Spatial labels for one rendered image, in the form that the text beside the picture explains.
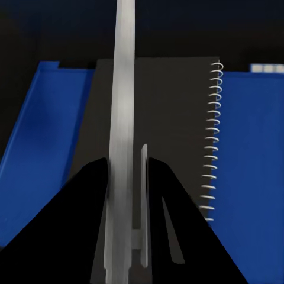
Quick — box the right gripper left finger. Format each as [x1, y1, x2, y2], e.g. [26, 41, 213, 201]
[0, 157, 108, 284]

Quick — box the folder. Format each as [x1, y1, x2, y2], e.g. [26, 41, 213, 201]
[0, 61, 284, 284]

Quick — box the notebook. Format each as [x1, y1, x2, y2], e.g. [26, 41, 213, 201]
[67, 57, 223, 284]

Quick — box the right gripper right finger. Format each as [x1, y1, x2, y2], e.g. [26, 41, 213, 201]
[148, 158, 249, 284]

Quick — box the pen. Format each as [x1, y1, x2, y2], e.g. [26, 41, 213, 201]
[104, 0, 148, 284]

